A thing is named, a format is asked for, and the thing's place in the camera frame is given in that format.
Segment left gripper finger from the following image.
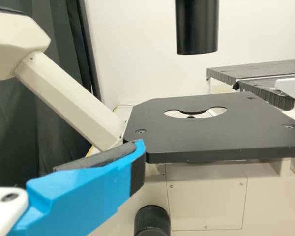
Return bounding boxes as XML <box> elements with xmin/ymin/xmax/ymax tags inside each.
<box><xmin>8</xmin><ymin>139</ymin><xmax>146</xmax><ymax>236</ymax></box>

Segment cream microscope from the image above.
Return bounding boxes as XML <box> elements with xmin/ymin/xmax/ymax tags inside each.
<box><xmin>0</xmin><ymin>0</ymin><xmax>295</xmax><ymax>236</ymax></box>

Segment black platform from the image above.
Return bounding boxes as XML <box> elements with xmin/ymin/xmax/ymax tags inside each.
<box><xmin>206</xmin><ymin>59</ymin><xmax>295</xmax><ymax>86</ymax></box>
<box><xmin>232</xmin><ymin>79</ymin><xmax>295</xmax><ymax>112</ymax></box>

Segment white cable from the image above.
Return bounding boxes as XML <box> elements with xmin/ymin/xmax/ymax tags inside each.
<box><xmin>112</xmin><ymin>104</ymin><xmax>134</xmax><ymax>114</ymax></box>

